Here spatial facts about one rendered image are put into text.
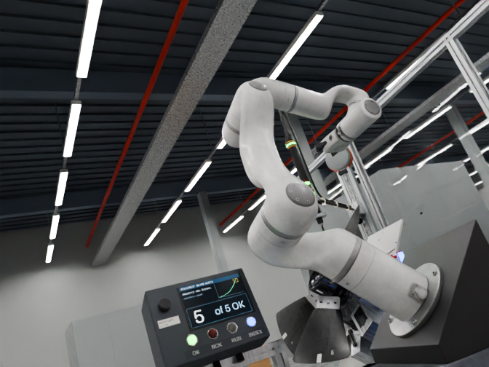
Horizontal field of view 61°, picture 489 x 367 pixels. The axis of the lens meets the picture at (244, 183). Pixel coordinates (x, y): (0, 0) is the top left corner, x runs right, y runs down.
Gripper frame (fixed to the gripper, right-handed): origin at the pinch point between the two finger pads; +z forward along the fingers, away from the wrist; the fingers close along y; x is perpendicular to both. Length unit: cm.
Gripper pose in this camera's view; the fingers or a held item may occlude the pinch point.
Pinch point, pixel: (324, 153)
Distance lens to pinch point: 168.2
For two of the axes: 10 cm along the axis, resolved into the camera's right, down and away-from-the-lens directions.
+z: -3.5, 4.3, 8.3
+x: -2.9, -9.0, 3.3
